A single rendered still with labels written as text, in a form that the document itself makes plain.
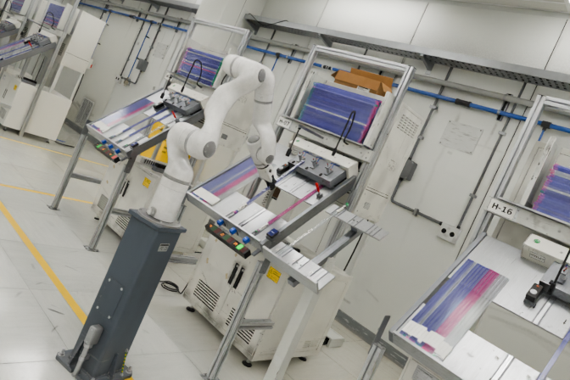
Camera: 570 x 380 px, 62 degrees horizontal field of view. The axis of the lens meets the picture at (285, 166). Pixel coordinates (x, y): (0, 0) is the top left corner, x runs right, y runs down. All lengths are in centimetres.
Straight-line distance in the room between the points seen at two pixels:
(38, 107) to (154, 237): 480
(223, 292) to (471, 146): 228
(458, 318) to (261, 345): 118
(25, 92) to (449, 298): 556
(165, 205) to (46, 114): 480
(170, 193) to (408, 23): 332
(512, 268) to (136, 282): 156
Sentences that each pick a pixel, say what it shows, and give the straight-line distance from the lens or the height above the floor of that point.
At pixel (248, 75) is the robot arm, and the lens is 204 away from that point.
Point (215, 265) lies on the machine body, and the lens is 302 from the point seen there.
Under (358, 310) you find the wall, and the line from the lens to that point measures 428.
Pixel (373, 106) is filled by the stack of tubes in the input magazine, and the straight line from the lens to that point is 273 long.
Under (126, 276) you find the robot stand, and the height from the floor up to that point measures 45.
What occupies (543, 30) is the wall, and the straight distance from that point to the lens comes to 431.
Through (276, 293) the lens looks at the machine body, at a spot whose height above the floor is 45.
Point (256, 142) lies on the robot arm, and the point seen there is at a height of 117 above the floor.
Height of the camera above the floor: 120
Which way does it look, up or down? 2 degrees down
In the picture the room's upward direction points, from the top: 24 degrees clockwise
